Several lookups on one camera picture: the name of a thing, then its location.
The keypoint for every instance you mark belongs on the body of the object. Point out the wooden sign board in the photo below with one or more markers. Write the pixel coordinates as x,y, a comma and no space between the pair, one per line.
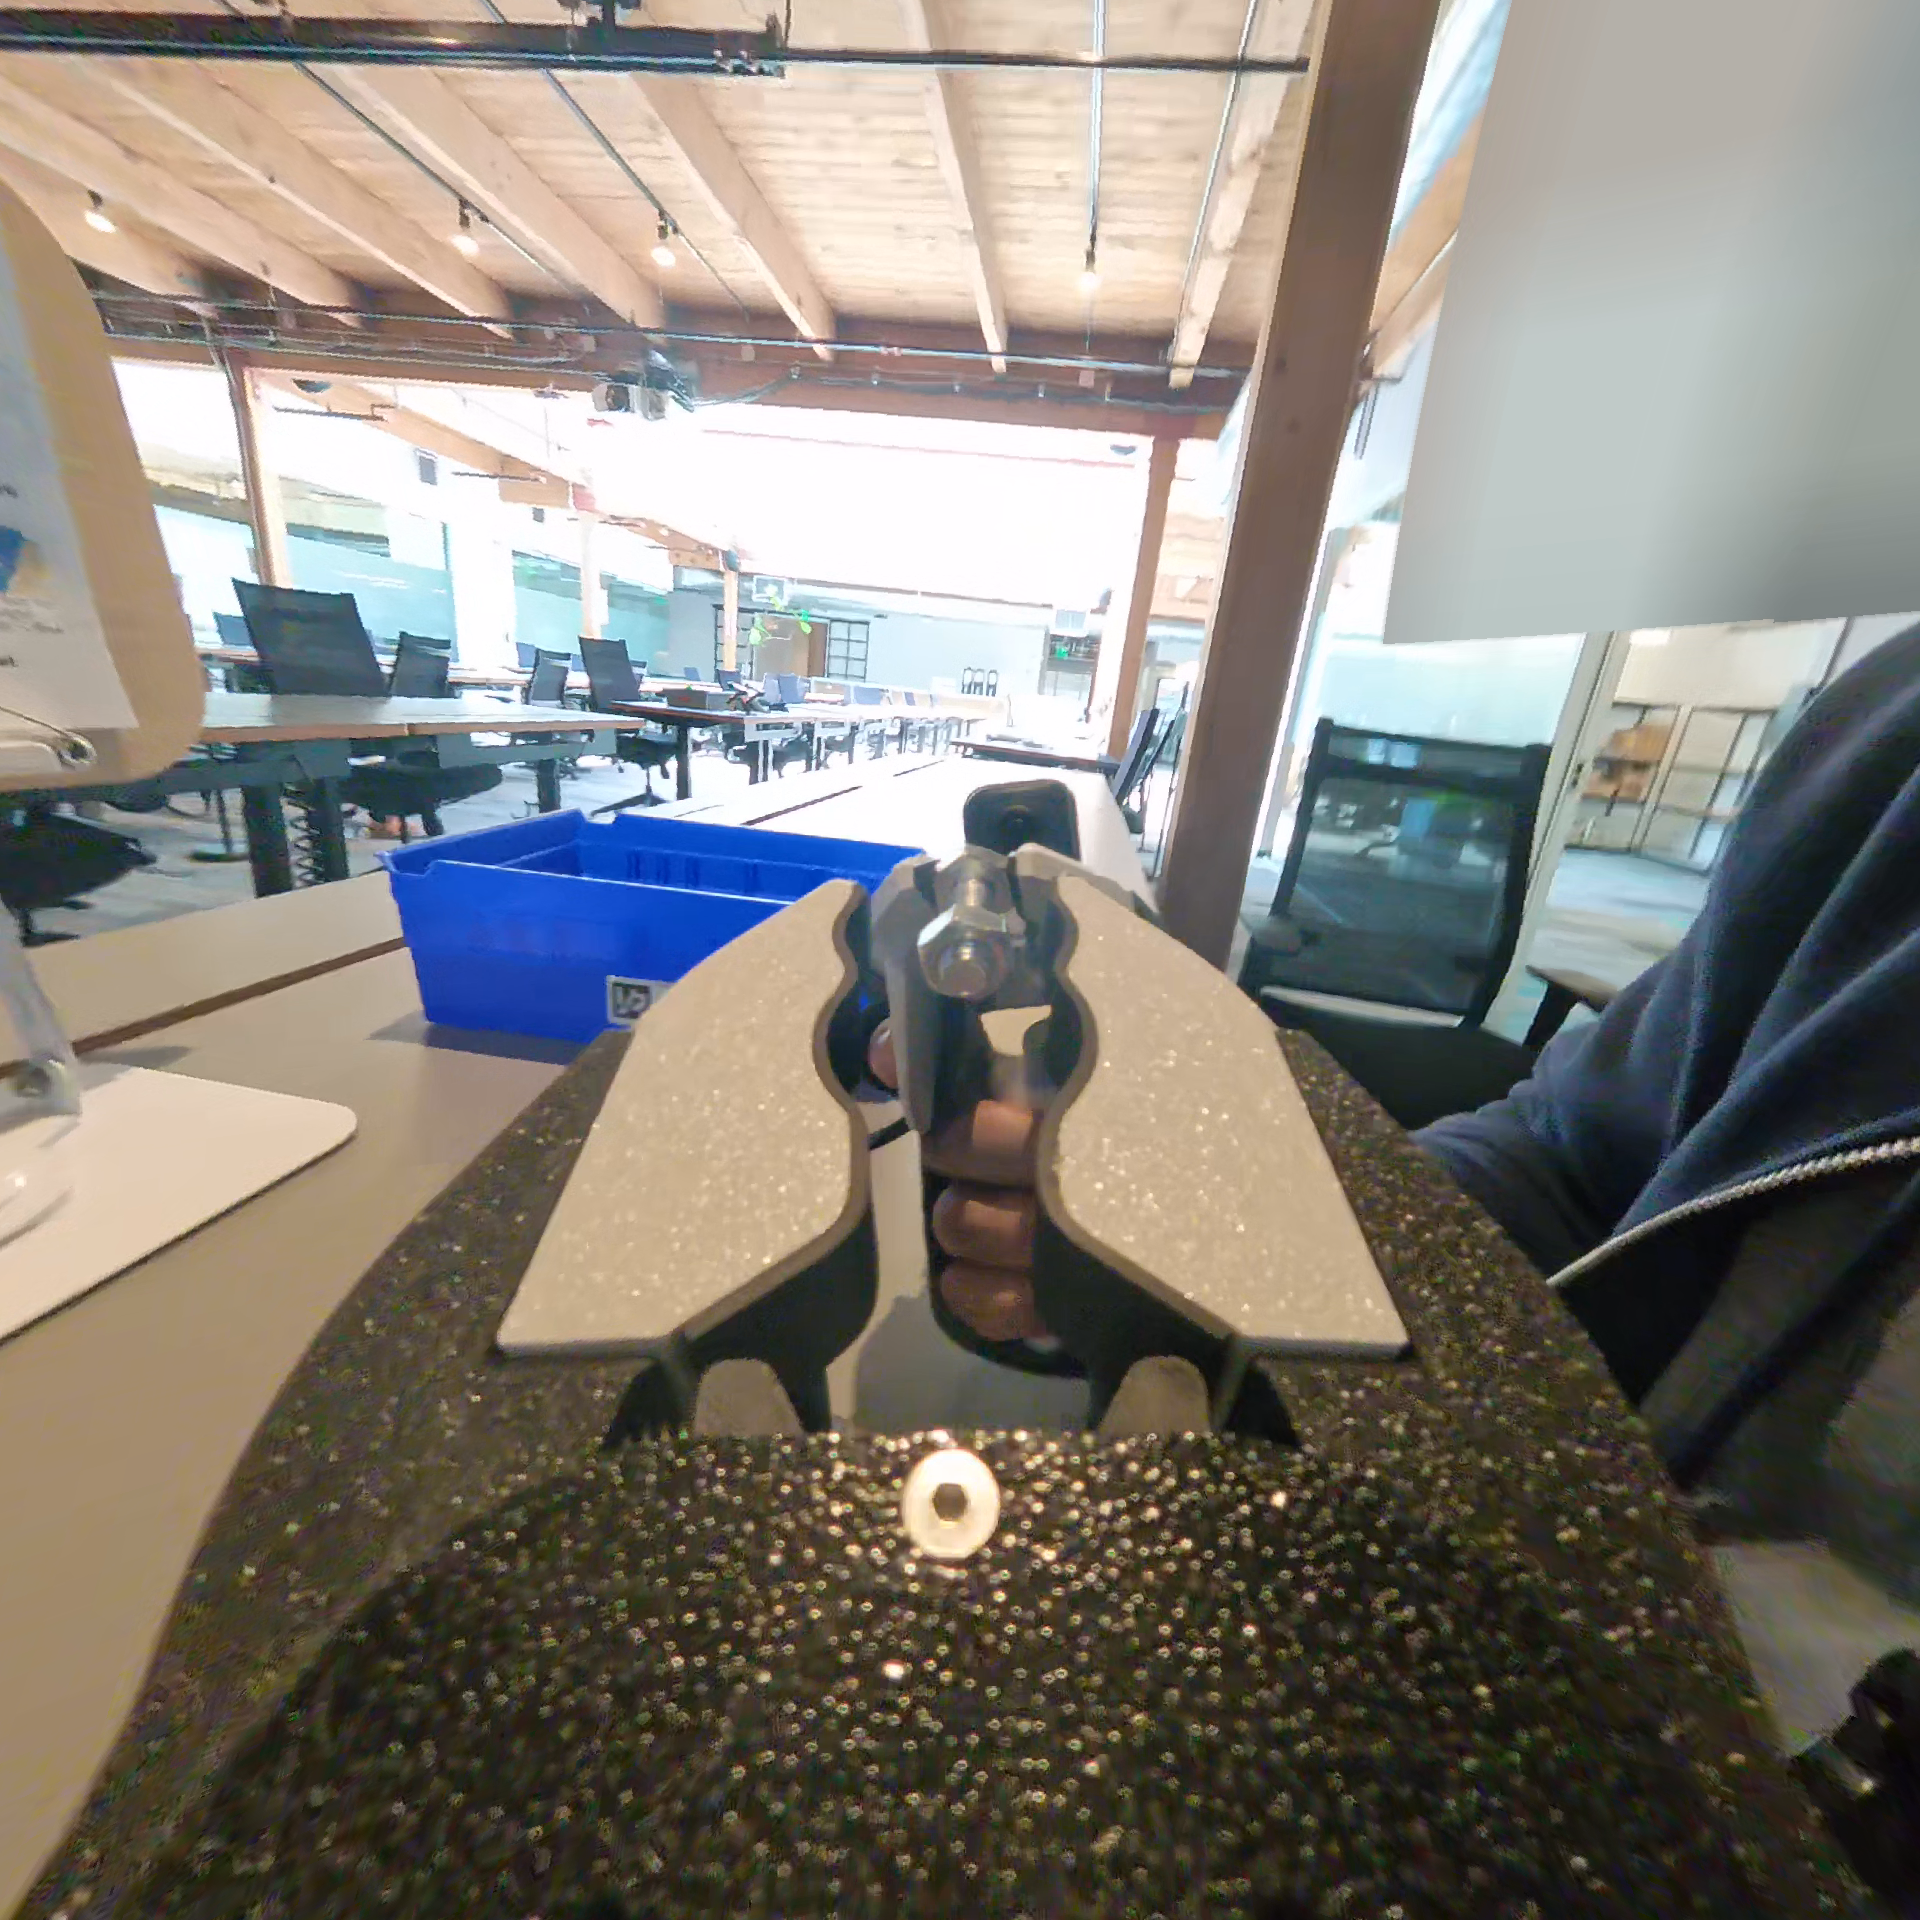
114,495

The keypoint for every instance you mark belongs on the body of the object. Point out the person's dark jacket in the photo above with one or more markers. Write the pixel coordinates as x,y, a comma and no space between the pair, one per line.
1784,1050

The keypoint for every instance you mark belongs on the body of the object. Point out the steel hex nut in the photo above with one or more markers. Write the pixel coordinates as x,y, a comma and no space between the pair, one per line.
930,938

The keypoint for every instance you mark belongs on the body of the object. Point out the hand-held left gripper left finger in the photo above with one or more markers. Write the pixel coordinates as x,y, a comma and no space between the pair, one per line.
691,1155

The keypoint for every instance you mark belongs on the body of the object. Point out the blue plastic bin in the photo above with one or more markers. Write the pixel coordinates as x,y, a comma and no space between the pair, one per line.
508,930

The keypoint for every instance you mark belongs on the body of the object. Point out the person's right hand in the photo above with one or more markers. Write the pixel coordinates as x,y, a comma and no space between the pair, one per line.
983,1216

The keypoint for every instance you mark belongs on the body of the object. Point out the thin wooden post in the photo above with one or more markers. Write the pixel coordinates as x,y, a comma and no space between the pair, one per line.
1140,601

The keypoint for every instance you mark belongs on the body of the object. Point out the grey stand pole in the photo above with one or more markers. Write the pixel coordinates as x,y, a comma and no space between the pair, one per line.
38,1034

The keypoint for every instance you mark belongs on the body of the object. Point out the steel hex bolt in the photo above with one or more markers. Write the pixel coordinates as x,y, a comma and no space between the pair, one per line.
963,969

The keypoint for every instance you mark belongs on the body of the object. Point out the black office chair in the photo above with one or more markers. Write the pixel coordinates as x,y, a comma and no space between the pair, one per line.
1396,884

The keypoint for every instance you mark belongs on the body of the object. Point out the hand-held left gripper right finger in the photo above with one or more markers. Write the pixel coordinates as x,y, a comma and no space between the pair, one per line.
1215,1169

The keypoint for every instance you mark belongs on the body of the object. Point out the ceiling mounted device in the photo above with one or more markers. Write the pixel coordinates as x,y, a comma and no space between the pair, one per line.
641,396

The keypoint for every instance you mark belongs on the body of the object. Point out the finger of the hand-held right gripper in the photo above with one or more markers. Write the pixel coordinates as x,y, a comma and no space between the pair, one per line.
916,1050
1081,879

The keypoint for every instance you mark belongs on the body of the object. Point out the wooden support post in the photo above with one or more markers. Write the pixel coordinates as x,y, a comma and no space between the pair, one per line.
1296,451

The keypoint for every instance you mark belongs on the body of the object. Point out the row of office desks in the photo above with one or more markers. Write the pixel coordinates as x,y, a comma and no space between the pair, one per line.
420,720

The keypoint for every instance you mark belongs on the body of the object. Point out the printed instruction sheet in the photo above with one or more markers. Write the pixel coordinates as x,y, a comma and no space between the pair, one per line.
43,601

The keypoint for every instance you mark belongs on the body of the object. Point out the metal storage shelf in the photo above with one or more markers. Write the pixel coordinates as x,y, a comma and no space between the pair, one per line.
1696,780

